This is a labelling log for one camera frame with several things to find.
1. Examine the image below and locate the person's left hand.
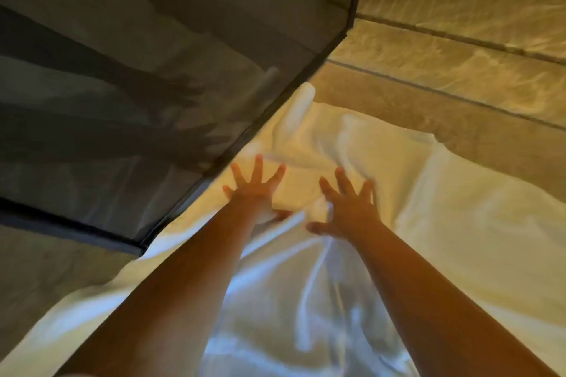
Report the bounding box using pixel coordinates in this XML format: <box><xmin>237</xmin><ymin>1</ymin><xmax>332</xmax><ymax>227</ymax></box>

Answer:
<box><xmin>222</xmin><ymin>154</ymin><xmax>293</xmax><ymax>224</ymax></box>

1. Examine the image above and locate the person's right hand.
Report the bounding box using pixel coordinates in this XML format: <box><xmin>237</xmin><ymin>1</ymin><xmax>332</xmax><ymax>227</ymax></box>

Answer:
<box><xmin>306</xmin><ymin>167</ymin><xmax>377</xmax><ymax>241</ymax></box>

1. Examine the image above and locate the white bed sheet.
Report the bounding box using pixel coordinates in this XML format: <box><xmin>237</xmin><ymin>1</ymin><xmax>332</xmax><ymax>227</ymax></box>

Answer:
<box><xmin>0</xmin><ymin>82</ymin><xmax>566</xmax><ymax>377</ymax></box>

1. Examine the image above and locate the person's left forearm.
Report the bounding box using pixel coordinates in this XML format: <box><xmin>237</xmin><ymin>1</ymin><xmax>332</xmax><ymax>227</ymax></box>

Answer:
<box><xmin>54</xmin><ymin>203</ymin><xmax>276</xmax><ymax>377</ymax></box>

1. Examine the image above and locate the person's right forearm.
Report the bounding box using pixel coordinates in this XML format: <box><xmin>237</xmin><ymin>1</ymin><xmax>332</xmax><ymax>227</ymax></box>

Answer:
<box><xmin>340</xmin><ymin>219</ymin><xmax>561</xmax><ymax>377</ymax></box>

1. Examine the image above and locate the grey fabric panel dark trim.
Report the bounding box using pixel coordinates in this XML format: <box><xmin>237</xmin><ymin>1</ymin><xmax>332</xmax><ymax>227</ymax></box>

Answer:
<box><xmin>0</xmin><ymin>0</ymin><xmax>373</xmax><ymax>257</ymax></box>

